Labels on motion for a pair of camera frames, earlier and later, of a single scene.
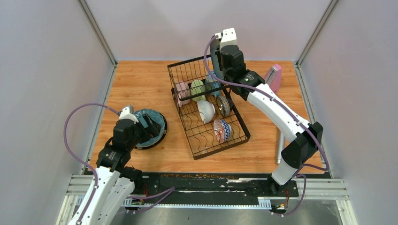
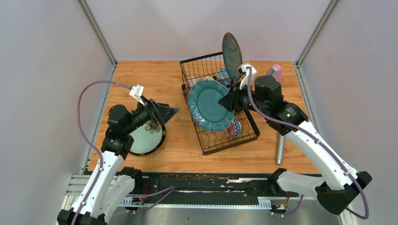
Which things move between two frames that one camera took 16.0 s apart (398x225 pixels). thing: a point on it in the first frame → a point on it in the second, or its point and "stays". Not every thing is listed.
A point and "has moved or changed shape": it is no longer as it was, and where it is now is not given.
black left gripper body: (142, 134) → (149, 114)
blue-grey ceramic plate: (215, 45) has moved or changed shape
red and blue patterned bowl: (222, 130) → (233, 131)
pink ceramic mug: (182, 90) → (191, 80)
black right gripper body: (226, 76) → (241, 99)
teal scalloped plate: (155, 116) → (208, 113)
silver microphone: (282, 142) stays
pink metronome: (273, 78) stays
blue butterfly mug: (211, 83) has moved or changed shape
